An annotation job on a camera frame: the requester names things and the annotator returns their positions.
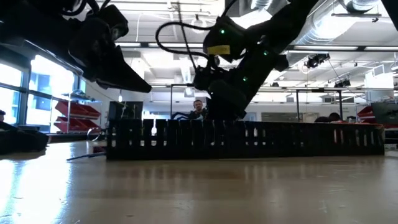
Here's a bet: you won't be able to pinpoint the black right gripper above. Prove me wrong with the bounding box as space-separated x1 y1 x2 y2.
193 40 290 121

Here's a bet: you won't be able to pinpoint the metal shelf rack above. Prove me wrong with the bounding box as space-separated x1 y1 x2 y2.
49 90 103 134

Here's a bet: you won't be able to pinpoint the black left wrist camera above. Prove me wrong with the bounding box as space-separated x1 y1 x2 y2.
98 4 129 41

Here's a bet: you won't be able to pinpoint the black metal frame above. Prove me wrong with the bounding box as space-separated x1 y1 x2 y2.
295 88 345 121
170 83 195 121

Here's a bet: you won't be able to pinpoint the black camera cluster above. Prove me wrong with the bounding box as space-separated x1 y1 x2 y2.
306 52 331 69

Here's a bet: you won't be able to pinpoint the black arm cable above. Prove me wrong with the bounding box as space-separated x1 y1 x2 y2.
154 21 220 69
60 0 111 16

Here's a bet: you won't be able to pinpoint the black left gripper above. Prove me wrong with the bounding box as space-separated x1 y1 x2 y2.
68 17 152 93

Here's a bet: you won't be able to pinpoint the white hanging panel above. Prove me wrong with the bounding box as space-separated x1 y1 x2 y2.
364 72 395 90

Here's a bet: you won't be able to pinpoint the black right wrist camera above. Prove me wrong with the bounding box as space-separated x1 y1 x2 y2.
203 17 246 63

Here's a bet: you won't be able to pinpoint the small red storage bins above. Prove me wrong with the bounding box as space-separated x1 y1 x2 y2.
356 105 376 121

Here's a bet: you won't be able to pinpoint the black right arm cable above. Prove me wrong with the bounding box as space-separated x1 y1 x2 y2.
154 21 220 69

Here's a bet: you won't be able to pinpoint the white finned vent unit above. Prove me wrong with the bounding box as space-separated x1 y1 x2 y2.
229 0 292 32

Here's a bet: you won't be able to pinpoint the black low base block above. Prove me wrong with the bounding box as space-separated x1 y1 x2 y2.
0 121 50 155

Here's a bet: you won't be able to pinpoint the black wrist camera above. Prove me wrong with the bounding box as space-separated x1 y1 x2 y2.
203 17 246 63
98 4 129 41

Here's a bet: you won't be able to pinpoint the white cable coil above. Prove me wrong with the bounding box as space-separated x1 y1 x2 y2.
190 17 208 34

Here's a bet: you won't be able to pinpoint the black monitor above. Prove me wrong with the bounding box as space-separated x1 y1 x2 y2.
108 101 144 121

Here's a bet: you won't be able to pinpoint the black zip tie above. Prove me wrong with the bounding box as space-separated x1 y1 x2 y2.
176 0 200 72

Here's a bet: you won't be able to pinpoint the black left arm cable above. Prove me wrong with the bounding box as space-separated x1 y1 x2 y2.
60 0 111 16

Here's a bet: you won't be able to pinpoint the seated person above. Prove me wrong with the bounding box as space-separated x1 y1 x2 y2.
188 99 209 121

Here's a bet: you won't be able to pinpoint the black slotted cable tray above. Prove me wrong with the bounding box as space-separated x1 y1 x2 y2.
106 118 386 161

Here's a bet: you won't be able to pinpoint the dark monitor with grey frame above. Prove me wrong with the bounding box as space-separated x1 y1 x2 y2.
371 101 398 126

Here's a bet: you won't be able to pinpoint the grey cable loop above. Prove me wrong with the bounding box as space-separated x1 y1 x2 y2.
86 127 103 142

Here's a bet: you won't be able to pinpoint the red storage bin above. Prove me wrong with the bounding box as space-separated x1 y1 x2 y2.
55 100 101 119
53 116 102 133

